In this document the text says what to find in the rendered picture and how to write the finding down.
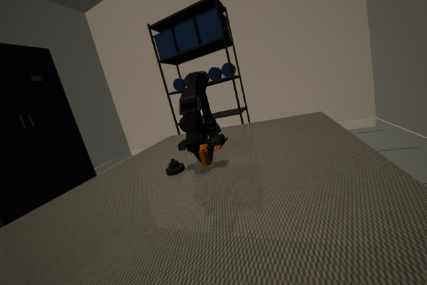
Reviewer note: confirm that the orange knob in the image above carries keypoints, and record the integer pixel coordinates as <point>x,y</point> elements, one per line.
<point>204,156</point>

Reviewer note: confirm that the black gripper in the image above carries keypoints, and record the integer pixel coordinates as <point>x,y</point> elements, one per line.
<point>216,140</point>

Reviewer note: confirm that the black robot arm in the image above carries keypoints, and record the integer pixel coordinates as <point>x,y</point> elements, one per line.
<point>192,100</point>

